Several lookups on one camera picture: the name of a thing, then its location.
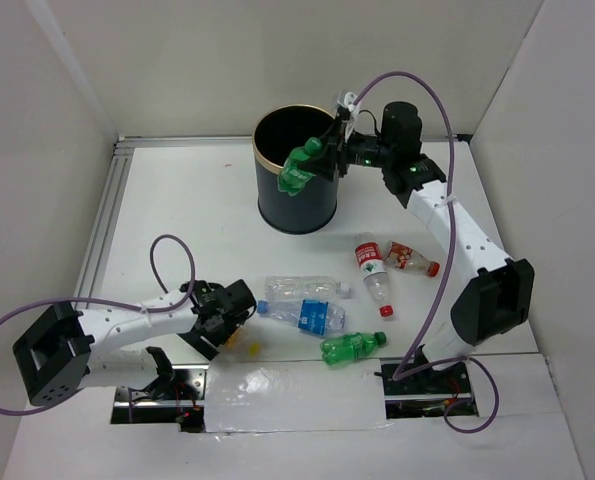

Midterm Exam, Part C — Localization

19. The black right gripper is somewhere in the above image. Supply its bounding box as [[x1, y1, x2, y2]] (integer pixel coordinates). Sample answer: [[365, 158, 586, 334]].
[[298, 115, 396, 182]]

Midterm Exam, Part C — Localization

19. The clear bottle orange yellow label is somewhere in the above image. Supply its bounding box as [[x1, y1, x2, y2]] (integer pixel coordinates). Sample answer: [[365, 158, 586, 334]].
[[225, 333, 262, 359]]

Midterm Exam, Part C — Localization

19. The small green bottle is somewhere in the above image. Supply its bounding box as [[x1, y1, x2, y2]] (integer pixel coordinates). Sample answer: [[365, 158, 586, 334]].
[[277, 137, 323, 197]]

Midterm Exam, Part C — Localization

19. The clear bottle white cap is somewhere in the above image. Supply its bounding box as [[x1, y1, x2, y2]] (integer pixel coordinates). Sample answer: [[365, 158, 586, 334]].
[[264, 276, 351, 301]]

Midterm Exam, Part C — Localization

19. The clear bottle blue label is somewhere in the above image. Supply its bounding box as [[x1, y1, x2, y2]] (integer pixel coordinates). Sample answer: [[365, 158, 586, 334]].
[[257, 299, 346, 337]]

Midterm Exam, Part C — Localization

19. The clear bottle red white label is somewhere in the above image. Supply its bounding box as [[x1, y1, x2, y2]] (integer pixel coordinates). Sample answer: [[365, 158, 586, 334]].
[[354, 232, 394, 318]]

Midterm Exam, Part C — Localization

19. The clear bottle red orange label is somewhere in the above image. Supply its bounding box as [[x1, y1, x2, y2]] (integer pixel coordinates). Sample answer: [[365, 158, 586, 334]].
[[384, 241, 441, 278]]

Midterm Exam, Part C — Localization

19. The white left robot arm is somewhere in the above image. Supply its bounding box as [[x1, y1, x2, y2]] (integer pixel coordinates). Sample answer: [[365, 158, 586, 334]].
[[13, 280, 256, 407]]

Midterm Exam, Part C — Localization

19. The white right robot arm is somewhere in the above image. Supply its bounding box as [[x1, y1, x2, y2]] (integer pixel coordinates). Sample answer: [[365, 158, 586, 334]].
[[303, 101, 535, 392]]

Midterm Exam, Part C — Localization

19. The black bin with gold rim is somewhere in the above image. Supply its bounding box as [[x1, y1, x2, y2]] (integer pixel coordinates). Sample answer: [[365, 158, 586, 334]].
[[252, 104, 338, 235]]

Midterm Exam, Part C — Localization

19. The silver tape sheet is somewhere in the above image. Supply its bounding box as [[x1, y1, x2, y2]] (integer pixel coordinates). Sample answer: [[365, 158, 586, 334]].
[[204, 360, 386, 433]]

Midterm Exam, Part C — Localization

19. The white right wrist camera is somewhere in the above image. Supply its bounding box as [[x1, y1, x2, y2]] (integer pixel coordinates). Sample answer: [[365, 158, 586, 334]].
[[335, 90, 361, 140]]

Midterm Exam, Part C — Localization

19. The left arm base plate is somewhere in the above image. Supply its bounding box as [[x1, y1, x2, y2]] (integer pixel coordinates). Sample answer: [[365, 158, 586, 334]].
[[110, 364, 208, 433]]

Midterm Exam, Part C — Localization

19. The aluminium frame rail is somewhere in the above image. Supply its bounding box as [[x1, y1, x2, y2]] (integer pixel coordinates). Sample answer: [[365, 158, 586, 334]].
[[80, 137, 445, 301]]

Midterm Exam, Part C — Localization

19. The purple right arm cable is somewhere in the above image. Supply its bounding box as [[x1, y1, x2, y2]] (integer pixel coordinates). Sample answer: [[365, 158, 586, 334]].
[[351, 70, 503, 435]]

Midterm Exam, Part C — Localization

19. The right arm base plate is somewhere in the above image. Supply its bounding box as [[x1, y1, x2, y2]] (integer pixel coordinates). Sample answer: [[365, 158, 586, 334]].
[[374, 360, 478, 420]]

